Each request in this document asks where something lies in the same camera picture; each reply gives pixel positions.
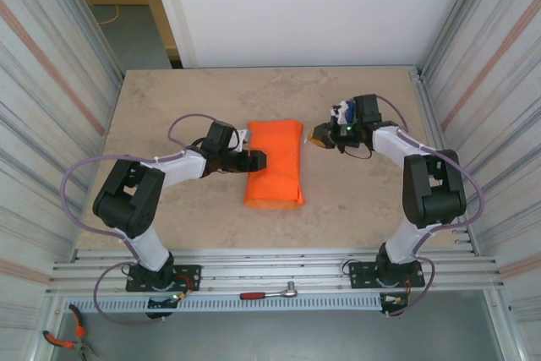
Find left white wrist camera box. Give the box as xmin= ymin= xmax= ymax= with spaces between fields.
xmin=234 ymin=128 xmax=254 ymax=153

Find orange-handled pliers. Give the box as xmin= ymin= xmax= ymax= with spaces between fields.
xmin=43 ymin=304 xmax=101 ymax=358

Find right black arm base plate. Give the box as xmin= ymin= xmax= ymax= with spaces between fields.
xmin=348 ymin=260 xmax=426 ymax=290

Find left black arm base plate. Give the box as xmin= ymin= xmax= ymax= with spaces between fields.
xmin=125 ymin=265 xmax=202 ymax=293

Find thin black cable loop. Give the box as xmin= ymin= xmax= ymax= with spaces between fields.
xmin=337 ymin=140 xmax=374 ymax=160

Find black under-rail bracket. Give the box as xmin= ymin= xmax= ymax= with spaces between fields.
xmin=379 ymin=292 xmax=410 ymax=319
xmin=145 ymin=292 xmax=187 ymax=320

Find red-handled ratchet wrench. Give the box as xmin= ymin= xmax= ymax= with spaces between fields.
xmin=239 ymin=281 xmax=300 ymax=301

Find aluminium rail frame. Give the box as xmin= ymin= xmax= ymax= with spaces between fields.
xmin=46 ymin=246 xmax=506 ymax=297

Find white slotted cable duct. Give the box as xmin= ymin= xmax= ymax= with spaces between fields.
xmin=63 ymin=293 xmax=384 ymax=314

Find orange cloth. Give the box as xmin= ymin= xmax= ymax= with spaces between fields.
xmin=243 ymin=119 xmax=305 ymax=211

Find orange floor cable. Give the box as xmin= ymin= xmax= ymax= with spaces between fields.
xmin=97 ymin=4 xmax=120 ymax=26

